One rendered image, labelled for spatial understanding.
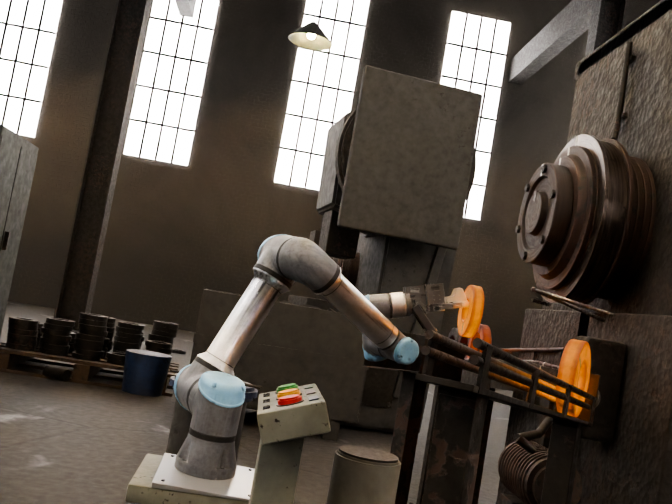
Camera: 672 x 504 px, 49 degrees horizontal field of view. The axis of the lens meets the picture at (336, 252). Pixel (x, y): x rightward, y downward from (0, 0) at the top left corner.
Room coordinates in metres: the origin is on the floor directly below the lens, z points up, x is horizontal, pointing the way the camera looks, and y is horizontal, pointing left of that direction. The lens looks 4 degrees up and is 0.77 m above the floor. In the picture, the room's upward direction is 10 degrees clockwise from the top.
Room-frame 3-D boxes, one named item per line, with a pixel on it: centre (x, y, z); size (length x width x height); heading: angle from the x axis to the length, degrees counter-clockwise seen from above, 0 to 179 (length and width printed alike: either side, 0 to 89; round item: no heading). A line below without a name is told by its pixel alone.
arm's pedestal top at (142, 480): (1.86, 0.23, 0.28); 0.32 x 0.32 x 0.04; 6
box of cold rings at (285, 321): (4.71, 0.27, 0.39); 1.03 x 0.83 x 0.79; 99
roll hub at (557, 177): (2.02, -0.54, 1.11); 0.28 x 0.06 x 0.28; 5
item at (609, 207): (2.03, -0.64, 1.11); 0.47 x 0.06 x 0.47; 5
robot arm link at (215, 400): (1.86, 0.22, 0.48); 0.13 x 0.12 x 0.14; 30
